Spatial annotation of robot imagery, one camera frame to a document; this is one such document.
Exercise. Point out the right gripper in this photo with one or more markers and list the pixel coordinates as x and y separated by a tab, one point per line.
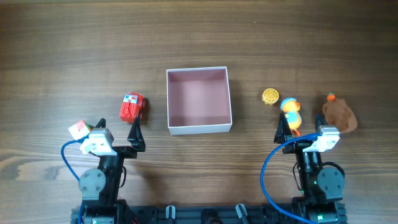
283	130

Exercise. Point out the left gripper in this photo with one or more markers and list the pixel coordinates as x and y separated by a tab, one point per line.
137	142

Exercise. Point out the orange duck toy blue hat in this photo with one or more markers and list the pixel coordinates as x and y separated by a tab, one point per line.
290	108

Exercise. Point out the red toy truck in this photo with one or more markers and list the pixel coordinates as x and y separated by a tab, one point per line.
132	106

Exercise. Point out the brown plush toy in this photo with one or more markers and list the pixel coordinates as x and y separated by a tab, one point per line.
338	113

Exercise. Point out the small colourful puzzle cube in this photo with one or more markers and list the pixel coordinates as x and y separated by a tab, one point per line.
80	130

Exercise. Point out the yellow round ball toy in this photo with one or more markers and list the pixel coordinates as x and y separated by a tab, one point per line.
270	96

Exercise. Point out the white box pink interior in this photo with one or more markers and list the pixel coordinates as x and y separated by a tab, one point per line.
198	101

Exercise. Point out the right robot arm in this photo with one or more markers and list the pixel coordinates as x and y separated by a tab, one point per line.
321	183

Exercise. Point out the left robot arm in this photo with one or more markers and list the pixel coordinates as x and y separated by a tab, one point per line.
100	186

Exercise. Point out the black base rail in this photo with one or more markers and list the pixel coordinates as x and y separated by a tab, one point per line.
238	214

